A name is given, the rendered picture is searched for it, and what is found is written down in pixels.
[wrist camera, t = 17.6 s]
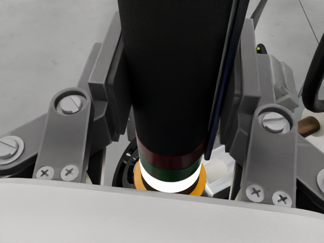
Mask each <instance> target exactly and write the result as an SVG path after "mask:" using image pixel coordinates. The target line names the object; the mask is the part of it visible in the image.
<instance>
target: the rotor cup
mask: <svg viewBox="0 0 324 243"><path fill-rule="evenodd" d="M138 161H139V154H138V147H137V140H136V137H135V138H134V139H133V140H132V141H131V143H130V144H129V145H128V147H127V148H126V149H125V151H124V153H123V154H122V156H121V158H120V160H119V162H118V165H117V167H116V170H115V173H114V177H113V181H112V187H119V188H129V189H135V184H134V166H135V164H136V163H137V162H138Z"/></svg>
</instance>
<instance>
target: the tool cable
mask: <svg viewBox="0 0 324 243"><path fill-rule="evenodd" d="M323 79H324V33H323V35H322V37H321V40H320V42H319V44H318V47H317V49H316V51H315V54H314V56H313V59H312V61H311V64H310V67H309V70H308V73H307V75H306V78H305V82H304V85H303V90H302V102H303V104H304V106H305V109H304V110H303V112H302V117H301V119H304V118H306V117H308V116H313V117H315V118H316V119H317V120H318V122H319V124H320V130H319V131H317V132H315V133H313V134H312V135H311V136H314V137H320V136H323V135H324V100H318V92H319V89H320V87H321V84H322V81H323Z"/></svg>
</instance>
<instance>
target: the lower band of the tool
mask: <svg viewBox="0 0 324 243"><path fill-rule="evenodd" d="M134 180H135V186H136V189H141V190H147V189H146V188H145V187H144V185H143V182H142V179H141V167H140V160H139V161H138V163H137V165H136V168H135V173H134ZM205 183H206V171H205V168H204V165H203V163H202V164H201V168H200V177H199V182H198V184H197V186H196V188H195V189H194V191H193V192H192V193H191V194H189V195H193V196H201V194H202V192H203V190H204V187H205Z"/></svg>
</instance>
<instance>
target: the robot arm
mask: <svg viewBox="0 0 324 243"><path fill-rule="evenodd" d="M131 106H132V99H131V92H130V85H129V78H128V71H127V64H126V58H125V51H124V44H123V37H122V27H121V21H120V14H119V11H117V10H115V12H114V14H113V16H112V19H111V22H110V24H109V27H108V29H107V32H106V35H105V37H104V40H103V42H95V43H94V45H93V47H92V49H91V52H90V54H89V57H88V59H87V61H86V64H85V66H84V69H83V71H82V74H81V77H80V79H79V81H78V84H77V86H76V87H69V88H66V89H63V90H61V91H59V92H58V93H56V94H55V95H54V96H53V97H52V99H51V101H50V104H49V109H48V112H46V113H44V114H42V115H40V116H38V117H36V118H34V119H33V120H31V121H29V122H27V123H25V124H23V125H21V126H19V127H17V128H15V129H14V130H12V131H10V132H8V133H6V134H4V135H2V136H0V243H324V153H323V152H322V151H321V150H319V149H318V148H317V147H315V146H314V145H313V144H312V143H311V142H309V141H308V140H307V139H305V138H304V137H303V136H301V135H300V134H299V133H298V123H297V119H296V117H295V115H294V114H293V113H292V112H291V111H290V110H289V109H287V108H285V107H284V106H281V105H278V104H276V99H275V92H274V85H273V78H272V71H271V65H270V57H269V55H268V54H257V49H256V39H255V30H254V21H253V19H250V18H245V21H244V25H243V29H242V33H241V37H240V41H239V45H238V49H237V53H236V57H235V60H234V63H233V67H232V71H231V75H230V79H229V84H228V88H227V92H226V96H225V100H224V104H223V108H222V112H221V116H220V144H221V145H225V153H229V155H230V156H231V157H232V158H233V159H234V160H235V165H234V170H233V176H232V182H231V188H230V193H229V199H228V200H226V199H218V198H209V197H202V196H193V195H185V194H176V193H168V192H159V191H150V190H141V189H129V188H119V187H111V186H104V173H105V161H106V146H108V145H109V144H111V143H112V142H118V141H119V138H120V135H124V134H125V130H126V126H127V122H128V118H129V114H130V110H131Z"/></svg>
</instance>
